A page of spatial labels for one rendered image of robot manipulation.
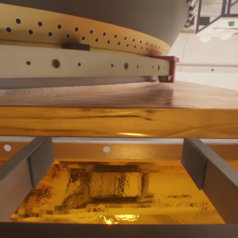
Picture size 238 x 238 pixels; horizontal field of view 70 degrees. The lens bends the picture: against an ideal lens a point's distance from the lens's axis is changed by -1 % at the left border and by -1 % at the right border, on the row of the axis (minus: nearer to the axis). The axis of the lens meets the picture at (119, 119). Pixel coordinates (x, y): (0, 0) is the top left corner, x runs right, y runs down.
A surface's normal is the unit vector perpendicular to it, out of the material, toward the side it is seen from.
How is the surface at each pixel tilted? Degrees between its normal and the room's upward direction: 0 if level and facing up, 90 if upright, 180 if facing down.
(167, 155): 90
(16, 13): 62
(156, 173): 124
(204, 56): 90
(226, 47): 90
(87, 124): 90
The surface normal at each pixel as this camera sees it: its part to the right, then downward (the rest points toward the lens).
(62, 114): 0.00, 0.27
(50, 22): 0.49, 0.66
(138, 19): 0.66, 0.62
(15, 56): 0.51, 0.24
